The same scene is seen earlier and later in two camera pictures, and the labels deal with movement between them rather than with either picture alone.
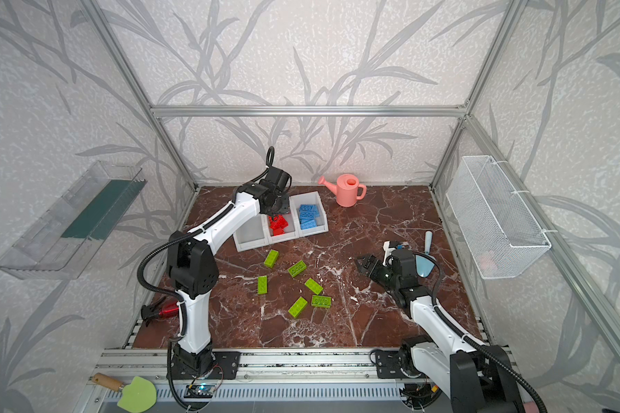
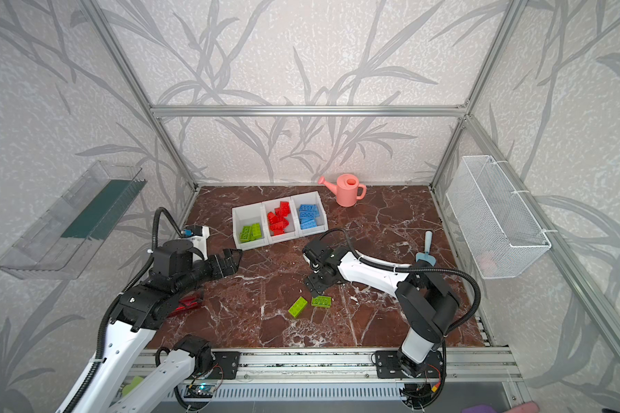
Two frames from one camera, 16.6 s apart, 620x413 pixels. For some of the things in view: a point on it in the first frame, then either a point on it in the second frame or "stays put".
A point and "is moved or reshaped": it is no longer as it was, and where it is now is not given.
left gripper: [278, 205] to [220, 263]
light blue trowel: [425, 262] stays put
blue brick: [309, 211] stays put
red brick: [278, 224] is moved or reshaped
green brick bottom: [298, 307] stays put
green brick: [262, 285] to [245, 234]
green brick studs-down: [297, 268] to [256, 231]
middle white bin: [290, 232] stays put
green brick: [321, 301] stays put
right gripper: [377, 271] to [315, 279]
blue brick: [308, 217] stays put
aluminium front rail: [257, 364] stays put
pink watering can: [347, 189] stays put
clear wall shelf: [62, 243] stays put
